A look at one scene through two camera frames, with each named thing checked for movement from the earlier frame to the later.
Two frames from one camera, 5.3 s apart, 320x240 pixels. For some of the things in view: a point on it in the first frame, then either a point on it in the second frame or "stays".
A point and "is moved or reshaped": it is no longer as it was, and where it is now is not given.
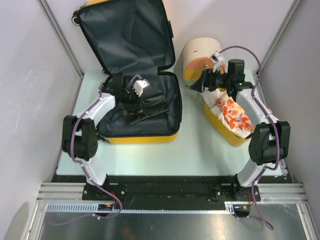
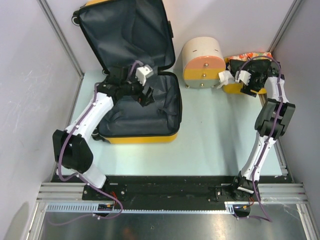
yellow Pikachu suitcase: x=135 y=42 stays
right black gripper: x=205 y=81 to x=246 y=90
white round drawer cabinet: x=197 y=54 stays
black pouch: x=150 y=105 to x=260 y=70
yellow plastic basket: x=237 y=140 is moved or reshaped
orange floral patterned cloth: x=235 y=115 to x=247 y=56
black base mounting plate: x=147 y=193 stays
